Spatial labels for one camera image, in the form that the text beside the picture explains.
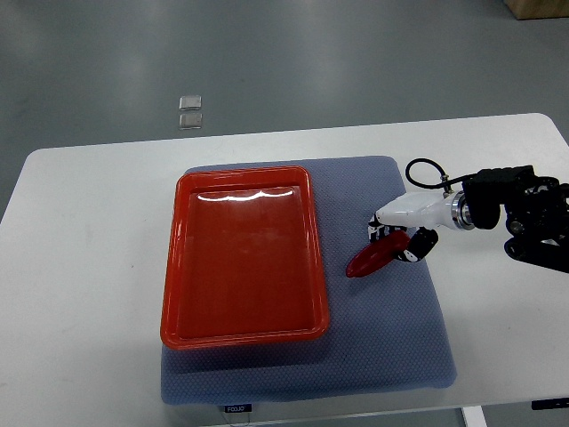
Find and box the white table leg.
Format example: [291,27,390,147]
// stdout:
[461,406,488,427]

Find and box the black label tag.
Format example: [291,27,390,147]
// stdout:
[223,404,252,414]

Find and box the cardboard box corner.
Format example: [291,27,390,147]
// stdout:
[504,0,568,20]

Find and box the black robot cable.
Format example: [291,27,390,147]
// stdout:
[405,158,466,197]

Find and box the lower grey floor plate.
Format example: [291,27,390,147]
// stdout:
[179,112,203,130]

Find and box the blue-grey mesh mat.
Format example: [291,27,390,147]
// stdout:
[161,156,456,406]

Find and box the red plastic tray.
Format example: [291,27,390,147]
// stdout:
[160,165,330,350]

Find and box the upper grey floor plate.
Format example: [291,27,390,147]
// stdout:
[179,94,202,111]

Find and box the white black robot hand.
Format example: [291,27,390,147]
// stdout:
[368,192,458,262]

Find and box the grey floor plate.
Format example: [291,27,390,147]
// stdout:
[179,94,202,111]
[179,112,203,130]

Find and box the red pepper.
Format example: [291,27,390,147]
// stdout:
[345,230,410,278]

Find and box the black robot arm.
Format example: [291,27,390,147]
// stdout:
[457,165,568,273]

